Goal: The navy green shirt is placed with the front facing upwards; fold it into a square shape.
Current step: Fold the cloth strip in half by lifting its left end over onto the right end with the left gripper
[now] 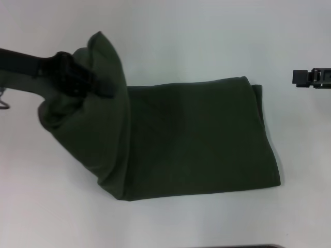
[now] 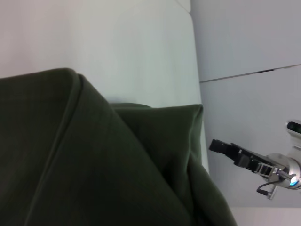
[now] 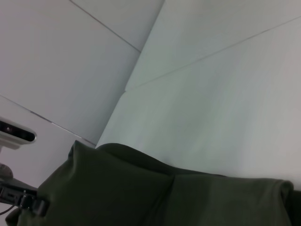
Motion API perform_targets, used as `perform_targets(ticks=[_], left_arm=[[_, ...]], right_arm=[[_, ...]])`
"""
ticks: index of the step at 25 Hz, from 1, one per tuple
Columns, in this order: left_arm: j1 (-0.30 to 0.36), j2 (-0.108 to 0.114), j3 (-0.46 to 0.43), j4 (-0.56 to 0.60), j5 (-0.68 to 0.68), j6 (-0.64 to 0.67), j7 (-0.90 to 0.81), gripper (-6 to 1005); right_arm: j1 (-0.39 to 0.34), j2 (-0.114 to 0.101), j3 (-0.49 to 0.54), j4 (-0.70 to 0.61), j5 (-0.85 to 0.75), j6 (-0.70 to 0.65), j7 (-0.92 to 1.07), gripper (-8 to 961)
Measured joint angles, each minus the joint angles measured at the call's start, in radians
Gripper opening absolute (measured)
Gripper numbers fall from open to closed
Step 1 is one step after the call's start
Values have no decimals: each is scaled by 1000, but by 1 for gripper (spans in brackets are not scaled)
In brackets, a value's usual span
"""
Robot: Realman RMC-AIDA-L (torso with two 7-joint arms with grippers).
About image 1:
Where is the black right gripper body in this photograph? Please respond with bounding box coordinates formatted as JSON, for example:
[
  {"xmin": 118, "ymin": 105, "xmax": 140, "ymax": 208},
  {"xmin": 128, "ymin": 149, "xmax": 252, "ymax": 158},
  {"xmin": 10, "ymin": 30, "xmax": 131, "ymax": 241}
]
[{"xmin": 311, "ymin": 68, "xmax": 331, "ymax": 90}]

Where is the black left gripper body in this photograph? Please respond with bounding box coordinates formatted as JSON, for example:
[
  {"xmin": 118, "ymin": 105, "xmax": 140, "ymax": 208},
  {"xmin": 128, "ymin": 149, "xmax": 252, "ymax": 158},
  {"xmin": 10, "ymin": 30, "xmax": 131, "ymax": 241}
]
[{"xmin": 0, "ymin": 48, "xmax": 87, "ymax": 99}]

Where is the left arm cable plug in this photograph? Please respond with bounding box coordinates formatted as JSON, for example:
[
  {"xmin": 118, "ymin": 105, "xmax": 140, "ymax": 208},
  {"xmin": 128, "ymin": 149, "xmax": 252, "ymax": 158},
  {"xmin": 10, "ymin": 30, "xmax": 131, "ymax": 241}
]
[{"xmin": 0, "ymin": 87, "xmax": 11, "ymax": 111}]

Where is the dark flat panel edge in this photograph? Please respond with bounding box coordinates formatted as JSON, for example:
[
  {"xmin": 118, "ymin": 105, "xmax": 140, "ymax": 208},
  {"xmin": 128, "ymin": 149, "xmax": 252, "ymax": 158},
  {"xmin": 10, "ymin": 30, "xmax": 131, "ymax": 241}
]
[{"xmin": 227, "ymin": 244, "xmax": 282, "ymax": 248}]

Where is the dark green t-shirt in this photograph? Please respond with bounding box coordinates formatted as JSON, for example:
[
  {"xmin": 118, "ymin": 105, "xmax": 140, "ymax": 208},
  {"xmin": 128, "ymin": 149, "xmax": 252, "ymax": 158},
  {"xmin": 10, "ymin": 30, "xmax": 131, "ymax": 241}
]
[{"xmin": 37, "ymin": 30, "xmax": 282, "ymax": 203}]

